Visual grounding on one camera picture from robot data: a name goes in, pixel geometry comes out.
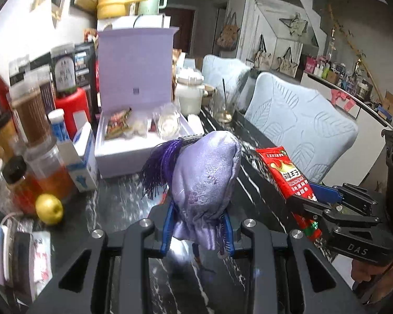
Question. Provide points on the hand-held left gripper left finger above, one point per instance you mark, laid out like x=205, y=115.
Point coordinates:
x=167, y=227

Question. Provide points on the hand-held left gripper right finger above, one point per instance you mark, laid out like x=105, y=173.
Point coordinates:
x=228, y=237

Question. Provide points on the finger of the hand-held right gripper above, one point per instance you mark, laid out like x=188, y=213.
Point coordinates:
x=314, y=208
x=324, y=192

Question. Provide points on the red snack packet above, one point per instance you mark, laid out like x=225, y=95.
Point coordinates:
x=281, y=173

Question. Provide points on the purple satin pouch with tassel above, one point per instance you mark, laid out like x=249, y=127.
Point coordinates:
x=203, y=183

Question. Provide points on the clear zip bag white contents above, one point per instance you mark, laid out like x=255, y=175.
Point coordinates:
x=140, y=127

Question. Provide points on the lilac gift box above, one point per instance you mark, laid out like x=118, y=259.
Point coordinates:
x=134, y=65

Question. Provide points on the person's right hand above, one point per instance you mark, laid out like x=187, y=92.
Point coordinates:
x=370, y=274

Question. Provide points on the light blue chair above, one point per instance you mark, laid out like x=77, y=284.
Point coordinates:
x=222, y=72
x=298, y=121

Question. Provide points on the pink cloth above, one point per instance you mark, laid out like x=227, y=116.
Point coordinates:
x=340, y=99

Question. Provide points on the blue white milk carton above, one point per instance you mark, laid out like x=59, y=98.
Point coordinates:
x=85, y=166

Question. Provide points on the clear packet round white item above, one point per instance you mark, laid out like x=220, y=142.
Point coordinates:
x=167, y=122

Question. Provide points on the cardboard box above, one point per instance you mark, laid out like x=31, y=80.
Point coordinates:
x=391, y=103

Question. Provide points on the colourful snack packet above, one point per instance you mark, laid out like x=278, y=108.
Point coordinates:
x=118, y=124

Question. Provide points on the row of bottles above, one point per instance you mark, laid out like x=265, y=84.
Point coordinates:
x=344, y=78

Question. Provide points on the yellow round fruit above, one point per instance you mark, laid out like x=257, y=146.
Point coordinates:
x=49, y=209

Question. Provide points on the orange clear jar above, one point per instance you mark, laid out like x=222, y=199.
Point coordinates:
x=52, y=176

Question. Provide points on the clear glass cup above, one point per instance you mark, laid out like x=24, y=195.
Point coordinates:
x=224, y=111

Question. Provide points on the printed tissue packet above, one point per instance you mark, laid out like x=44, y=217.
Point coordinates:
x=42, y=255

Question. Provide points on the cream jar with gold band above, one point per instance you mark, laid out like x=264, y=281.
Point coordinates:
x=189, y=98

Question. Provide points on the blue white tube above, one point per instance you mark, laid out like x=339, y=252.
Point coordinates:
x=59, y=127

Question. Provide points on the red container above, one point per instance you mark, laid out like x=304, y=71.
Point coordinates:
x=70, y=104

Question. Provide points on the black cap bottle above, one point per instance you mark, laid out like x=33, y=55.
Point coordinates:
x=16, y=173

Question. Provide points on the brown paper bag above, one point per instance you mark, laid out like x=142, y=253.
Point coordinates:
x=177, y=62

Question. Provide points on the brown jar clear lid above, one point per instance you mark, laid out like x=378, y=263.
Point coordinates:
x=29, y=114

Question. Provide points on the white cabinet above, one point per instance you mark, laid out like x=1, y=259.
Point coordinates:
x=281, y=16

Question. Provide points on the black printed packet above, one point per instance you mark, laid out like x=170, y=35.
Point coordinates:
x=85, y=65

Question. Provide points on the brown tote bag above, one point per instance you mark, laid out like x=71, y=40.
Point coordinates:
x=227, y=36

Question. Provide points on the black label canister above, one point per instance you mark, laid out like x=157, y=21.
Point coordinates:
x=64, y=72

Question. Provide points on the dark jar gold lid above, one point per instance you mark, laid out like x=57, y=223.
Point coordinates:
x=0, y=137

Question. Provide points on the green mug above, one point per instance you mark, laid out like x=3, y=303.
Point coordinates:
x=150, y=1

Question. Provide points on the yellow pot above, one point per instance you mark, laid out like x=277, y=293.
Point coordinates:
x=113, y=5

